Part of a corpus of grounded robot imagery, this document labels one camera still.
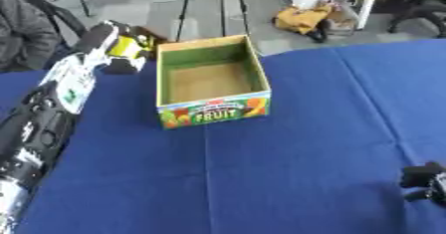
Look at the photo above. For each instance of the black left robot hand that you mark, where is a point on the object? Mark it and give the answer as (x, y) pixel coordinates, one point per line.
(96, 38)

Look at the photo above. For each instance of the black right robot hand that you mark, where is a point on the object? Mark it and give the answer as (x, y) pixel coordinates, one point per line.
(423, 178)

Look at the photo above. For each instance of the yellow block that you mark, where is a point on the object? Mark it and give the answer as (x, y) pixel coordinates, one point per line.
(125, 47)

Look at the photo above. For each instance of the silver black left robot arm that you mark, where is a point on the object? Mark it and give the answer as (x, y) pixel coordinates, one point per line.
(43, 125)

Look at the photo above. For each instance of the cardboard box with green inside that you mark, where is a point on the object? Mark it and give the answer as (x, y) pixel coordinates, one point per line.
(209, 78)

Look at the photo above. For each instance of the small cardboard box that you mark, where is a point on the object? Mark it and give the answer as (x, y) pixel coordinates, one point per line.
(342, 19)

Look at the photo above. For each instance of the person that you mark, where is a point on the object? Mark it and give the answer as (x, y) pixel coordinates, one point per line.
(23, 25)

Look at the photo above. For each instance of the black tripod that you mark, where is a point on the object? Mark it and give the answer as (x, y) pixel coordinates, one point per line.
(222, 2)

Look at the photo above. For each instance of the black office chair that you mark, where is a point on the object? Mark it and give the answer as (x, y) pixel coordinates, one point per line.
(419, 9)

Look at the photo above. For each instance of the yellow bag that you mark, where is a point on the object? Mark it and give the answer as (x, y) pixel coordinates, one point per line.
(301, 19)

